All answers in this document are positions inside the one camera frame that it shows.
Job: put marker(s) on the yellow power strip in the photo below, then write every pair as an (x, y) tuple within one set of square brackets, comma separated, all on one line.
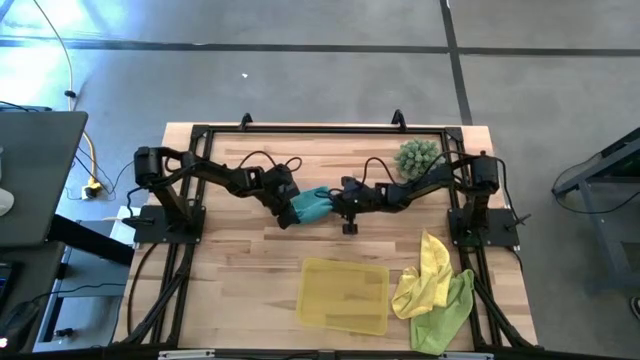
[(91, 189)]

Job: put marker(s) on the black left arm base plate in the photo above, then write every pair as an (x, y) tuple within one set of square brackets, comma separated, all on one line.
[(150, 232)]

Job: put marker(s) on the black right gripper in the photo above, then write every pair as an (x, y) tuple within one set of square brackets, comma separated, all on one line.
[(360, 197)]

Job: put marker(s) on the yellow translucent plastic basket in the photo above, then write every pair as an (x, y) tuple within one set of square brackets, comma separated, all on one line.
[(342, 295)]

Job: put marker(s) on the black aluminium table frame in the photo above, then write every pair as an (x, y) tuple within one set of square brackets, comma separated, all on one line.
[(325, 129)]

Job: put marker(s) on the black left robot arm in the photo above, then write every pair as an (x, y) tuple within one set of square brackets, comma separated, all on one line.
[(215, 172)]

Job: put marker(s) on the green microfiber towel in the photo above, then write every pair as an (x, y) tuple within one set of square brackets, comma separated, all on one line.
[(445, 320)]

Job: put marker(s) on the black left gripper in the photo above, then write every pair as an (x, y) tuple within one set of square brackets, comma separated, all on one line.
[(277, 192)]

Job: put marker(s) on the yellow microfiber towel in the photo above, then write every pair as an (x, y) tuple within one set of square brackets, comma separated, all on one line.
[(425, 280)]

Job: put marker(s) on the white computer mouse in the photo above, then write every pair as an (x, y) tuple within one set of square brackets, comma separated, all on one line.
[(4, 202)]

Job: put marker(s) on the silver metal bracket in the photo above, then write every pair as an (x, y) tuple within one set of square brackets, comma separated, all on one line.
[(465, 356), (185, 355)]

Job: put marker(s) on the black computer mouse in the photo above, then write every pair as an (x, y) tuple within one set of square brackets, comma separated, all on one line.
[(17, 320)]

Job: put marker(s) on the grey metal cart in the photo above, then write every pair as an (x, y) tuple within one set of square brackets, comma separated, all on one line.
[(600, 200)]

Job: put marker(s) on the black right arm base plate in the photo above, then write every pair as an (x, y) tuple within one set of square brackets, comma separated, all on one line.
[(500, 235)]

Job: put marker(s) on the potted green succulent plant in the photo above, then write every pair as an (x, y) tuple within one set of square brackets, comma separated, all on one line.
[(417, 157)]

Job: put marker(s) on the grey low cabinet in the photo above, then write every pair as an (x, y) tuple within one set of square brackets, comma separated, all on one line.
[(95, 280)]

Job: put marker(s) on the dark grey desk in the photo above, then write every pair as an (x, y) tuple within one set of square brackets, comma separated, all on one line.
[(40, 170)]

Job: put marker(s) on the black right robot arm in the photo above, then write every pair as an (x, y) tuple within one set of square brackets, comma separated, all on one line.
[(425, 185)]

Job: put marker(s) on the black desk crossbar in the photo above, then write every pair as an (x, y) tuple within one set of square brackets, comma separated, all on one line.
[(90, 242)]

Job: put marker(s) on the teal microfiber towel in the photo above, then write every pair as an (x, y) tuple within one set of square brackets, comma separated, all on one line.
[(312, 205)]

